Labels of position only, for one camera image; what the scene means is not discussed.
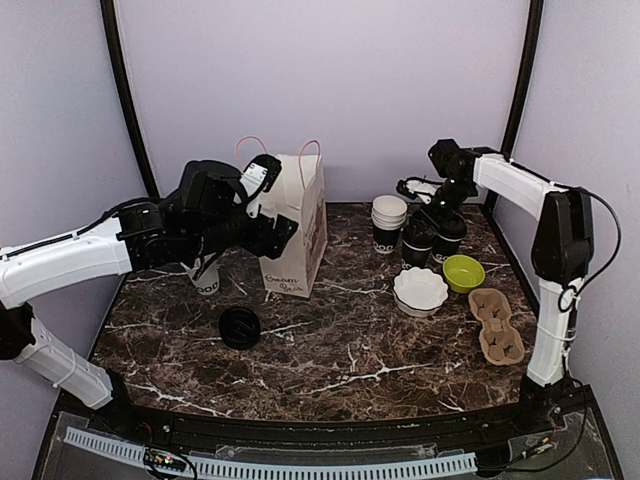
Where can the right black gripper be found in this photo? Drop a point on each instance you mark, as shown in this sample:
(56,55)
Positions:
(425,224)

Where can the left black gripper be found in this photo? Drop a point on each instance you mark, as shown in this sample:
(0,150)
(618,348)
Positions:
(259,243)

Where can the black paper coffee cup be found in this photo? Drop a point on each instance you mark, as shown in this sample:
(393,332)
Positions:
(449,237)
(417,244)

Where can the stack of paper coffee cups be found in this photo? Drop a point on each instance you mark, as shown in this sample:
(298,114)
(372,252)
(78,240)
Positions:
(388,216)

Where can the stack of black cup lids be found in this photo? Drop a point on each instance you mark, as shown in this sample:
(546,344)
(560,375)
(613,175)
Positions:
(239,328)

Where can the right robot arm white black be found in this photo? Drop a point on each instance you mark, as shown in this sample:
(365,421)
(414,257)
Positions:
(562,249)

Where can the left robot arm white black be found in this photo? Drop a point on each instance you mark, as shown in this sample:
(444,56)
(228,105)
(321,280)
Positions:
(130,237)

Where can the white paper gift bag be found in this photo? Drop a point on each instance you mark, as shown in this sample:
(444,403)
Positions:
(299,195)

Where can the green bowl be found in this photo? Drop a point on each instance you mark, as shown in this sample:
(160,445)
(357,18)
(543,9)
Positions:
(463,273)

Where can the white paper cup with straws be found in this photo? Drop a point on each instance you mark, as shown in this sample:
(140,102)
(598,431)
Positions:
(205,282)

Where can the white scalloped dish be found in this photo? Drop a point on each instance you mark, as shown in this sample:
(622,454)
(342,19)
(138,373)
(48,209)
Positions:
(419,292)

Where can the brown cardboard cup carrier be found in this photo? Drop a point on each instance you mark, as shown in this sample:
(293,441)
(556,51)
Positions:
(501,344)

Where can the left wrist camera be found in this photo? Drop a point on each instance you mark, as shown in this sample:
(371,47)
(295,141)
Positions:
(257,178)

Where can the right black frame post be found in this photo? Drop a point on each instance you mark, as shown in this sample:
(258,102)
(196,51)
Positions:
(529,48)

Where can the black frame post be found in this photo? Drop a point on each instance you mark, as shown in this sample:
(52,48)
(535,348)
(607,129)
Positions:
(119,70)
(529,48)

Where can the left black frame post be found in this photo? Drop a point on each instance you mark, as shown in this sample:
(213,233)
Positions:
(119,70)

